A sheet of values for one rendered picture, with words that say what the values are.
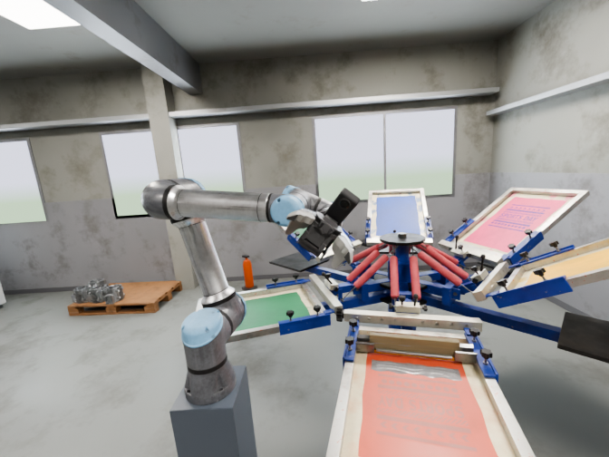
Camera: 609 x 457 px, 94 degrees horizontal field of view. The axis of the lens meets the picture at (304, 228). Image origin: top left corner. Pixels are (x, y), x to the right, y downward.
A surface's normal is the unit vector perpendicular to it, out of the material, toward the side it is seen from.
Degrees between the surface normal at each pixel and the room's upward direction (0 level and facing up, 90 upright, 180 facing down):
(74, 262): 90
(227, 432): 90
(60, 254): 90
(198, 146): 90
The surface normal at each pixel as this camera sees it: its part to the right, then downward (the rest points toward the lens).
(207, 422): -0.01, 0.20
